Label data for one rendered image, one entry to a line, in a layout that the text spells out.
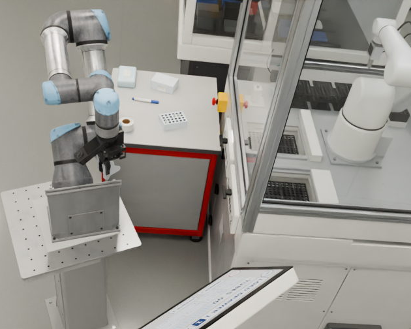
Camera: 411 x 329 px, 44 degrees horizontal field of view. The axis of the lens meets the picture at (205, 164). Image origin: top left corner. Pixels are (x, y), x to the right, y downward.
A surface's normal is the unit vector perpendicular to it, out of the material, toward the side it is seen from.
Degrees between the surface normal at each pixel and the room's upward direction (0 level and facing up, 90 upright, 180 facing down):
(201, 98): 0
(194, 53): 90
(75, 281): 90
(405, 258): 90
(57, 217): 90
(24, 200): 0
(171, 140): 0
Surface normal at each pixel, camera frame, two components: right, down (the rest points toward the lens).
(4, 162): 0.13, -0.72
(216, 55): 0.02, 0.69
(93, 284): 0.42, 0.66
